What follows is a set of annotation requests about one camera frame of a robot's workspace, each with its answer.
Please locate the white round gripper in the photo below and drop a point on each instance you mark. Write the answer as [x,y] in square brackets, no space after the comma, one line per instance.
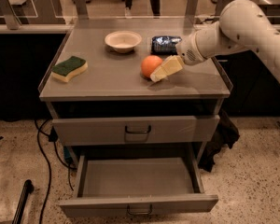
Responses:
[188,51]

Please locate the orange fruit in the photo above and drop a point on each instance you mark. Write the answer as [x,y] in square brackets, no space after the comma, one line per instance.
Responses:
[149,64]

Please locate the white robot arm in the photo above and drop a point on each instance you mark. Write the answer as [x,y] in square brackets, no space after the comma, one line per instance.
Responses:
[242,25]

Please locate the grey metal drawer cabinet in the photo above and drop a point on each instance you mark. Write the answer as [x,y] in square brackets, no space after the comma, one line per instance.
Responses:
[114,87]

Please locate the closed upper grey drawer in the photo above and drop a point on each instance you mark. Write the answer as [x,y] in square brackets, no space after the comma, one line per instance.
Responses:
[135,130]

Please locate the open lower grey drawer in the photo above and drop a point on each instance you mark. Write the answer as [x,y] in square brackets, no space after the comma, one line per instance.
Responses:
[137,187]

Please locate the blue crumpled chip bag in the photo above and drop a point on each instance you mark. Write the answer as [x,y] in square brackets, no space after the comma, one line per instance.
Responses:
[164,44]

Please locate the white paper bowl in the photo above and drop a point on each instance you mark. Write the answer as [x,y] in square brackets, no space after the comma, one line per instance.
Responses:
[123,41]

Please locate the dark cloth behind cabinet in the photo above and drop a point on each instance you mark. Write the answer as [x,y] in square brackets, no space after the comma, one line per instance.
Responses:
[226,133]

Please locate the green and yellow sponge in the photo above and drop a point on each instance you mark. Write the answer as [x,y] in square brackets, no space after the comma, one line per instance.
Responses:
[69,68]

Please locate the clear acrylic barrier panel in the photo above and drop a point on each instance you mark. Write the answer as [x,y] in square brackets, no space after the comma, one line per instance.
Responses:
[15,13]

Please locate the black rod on floor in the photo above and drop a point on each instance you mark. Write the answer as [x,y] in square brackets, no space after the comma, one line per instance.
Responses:
[27,189]

